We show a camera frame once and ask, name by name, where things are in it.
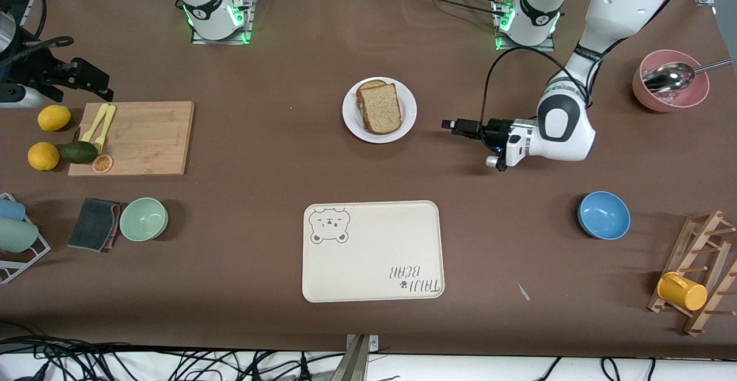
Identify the wooden cup rack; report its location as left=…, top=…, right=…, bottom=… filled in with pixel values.
left=647, top=210, right=737, bottom=336

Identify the yellow plastic fork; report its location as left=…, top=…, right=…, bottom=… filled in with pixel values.
left=94, top=105, right=117, bottom=154

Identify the brown bread slice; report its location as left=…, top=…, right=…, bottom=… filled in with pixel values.
left=355, top=80, right=388, bottom=132
left=359, top=83, right=403, bottom=135

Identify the dark green avocado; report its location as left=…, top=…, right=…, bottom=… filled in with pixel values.
left=60, top=141, right=98, bottom=165

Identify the light blue cup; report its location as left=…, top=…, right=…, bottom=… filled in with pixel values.
left=0, top=199, right=26, bottom=221

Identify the yellow mug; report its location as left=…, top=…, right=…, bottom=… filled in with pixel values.
left=657, top=272, right=708, bottom=311

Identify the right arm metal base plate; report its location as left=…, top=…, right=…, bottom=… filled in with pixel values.
left=191, top=0, right=257, bottom=45

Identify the black cable bundle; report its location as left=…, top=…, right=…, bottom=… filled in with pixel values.
left=0, top=322, right=346, bottom=381

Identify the dark grey cloth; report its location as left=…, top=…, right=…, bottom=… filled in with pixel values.
left=68, top=197, right=123, bottom=253

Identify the yellow lemon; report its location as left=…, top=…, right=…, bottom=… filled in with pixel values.
left=38, top=105, right=71, bottom=132

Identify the pale green cup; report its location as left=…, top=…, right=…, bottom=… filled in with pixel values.
left=0, top=218, right=39, bottom=253

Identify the yellow orange fruit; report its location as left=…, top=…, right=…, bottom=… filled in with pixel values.
left=28, top=142, right=60, bottom=172

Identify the metal spoon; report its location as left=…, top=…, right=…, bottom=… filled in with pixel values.
left=641, top=59, right=732, bottom=94

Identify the wooden cutting board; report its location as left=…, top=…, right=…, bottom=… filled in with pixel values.
left=68, top=101, right=195, bottom=176

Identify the black base cable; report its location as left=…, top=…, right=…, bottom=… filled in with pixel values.
left=402, top=0, right=508, bottom=18

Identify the white round plate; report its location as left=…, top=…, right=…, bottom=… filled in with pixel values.
left=342, top=77, right=417, bottom=144

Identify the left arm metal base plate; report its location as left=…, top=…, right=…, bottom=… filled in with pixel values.
left=492, top=0, right=556, bottom=52

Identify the metal table edge bracket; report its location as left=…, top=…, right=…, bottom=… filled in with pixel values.
left=344, top=334, right=379, bottom=381

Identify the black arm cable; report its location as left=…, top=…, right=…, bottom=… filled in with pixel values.
left=20, top=0, right=48, bottom=40
left=481, top=47, right=583, bottom=124

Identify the light green bowl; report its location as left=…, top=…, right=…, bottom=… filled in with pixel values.
left=119, top=197, right=169, bottom=242

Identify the cream bear print tray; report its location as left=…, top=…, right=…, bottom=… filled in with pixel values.
left=302, top=200, right=445, bottom=303

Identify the blue bowl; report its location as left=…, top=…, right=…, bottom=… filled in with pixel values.
left=578, top=191, right=631, bottom=240

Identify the pink bowl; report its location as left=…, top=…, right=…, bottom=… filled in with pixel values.
left=632, top=49, right=711, bottom=113

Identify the yellow plastic knife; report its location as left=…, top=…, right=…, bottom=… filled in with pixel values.
left=79, top=103, right=109, bottom=143

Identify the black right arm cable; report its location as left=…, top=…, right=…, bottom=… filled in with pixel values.
left=20, top=0, right=48, bottom=40

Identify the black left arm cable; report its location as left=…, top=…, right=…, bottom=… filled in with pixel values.
left=481, top=47, right=583, bottom=124

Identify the white wire rack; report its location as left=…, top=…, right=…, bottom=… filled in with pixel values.
left=0, top=193, right=51, bottom=284

